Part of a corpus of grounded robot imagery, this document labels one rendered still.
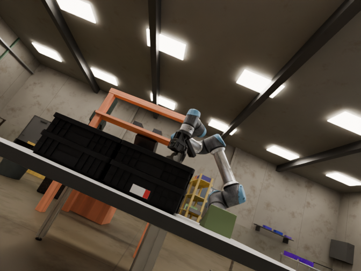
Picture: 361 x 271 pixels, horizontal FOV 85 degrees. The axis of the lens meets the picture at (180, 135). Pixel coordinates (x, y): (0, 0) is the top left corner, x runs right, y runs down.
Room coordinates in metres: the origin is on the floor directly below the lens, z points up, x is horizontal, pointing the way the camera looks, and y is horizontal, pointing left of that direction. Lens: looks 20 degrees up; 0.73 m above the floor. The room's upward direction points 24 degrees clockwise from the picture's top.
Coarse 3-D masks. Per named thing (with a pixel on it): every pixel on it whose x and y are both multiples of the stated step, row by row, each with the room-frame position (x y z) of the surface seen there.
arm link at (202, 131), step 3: (201, 123) 1.06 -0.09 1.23; (201, 126) 1.07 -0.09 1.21; (204, 126) 1.10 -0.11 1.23; (195, 129) 1.06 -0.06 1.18; (198, 129) 1.07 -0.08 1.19; (201, 129) 1.08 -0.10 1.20; (204, 129) 1.10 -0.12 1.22; (195, 132) 1.10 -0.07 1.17; (198, 132) 1.09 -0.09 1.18; (201, 132) 1.10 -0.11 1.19; (204, 132) 1.11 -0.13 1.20; (192, 135) 1.12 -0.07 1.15; (195, 135) 1.12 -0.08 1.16; (198, 135) 1.13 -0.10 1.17; (201, 135) 1.12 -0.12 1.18
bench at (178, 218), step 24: (0, 144) 0.67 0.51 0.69; (48, 168) 0.67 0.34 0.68; (96, 192) 0.66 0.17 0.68; (120, 192) 0.86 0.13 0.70; (48, 216) 2.17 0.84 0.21; (144, 216) 0.66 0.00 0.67; (168, 216) 0.66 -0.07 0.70; (144, 240) 0.71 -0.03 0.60; (192, 240) 0.65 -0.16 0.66; (216, 240) 0.65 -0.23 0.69; (144, 264) 0.72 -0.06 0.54; (264, 264) 0.65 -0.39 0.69
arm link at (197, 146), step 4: (172, 136) 1.17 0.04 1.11; (192, 140) 1.26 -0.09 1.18; (192, 144) 1.28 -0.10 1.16; (196, 144) 1.33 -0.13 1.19; (200, 144) 1.42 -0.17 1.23; (196, 148) 1.37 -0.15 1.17; (200, 148) 1.42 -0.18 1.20; (204, 148) 1.44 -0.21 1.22; (196, 152) 1.44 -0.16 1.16; (200, 152) 1.45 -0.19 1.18; (204, 152) 1.46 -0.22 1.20
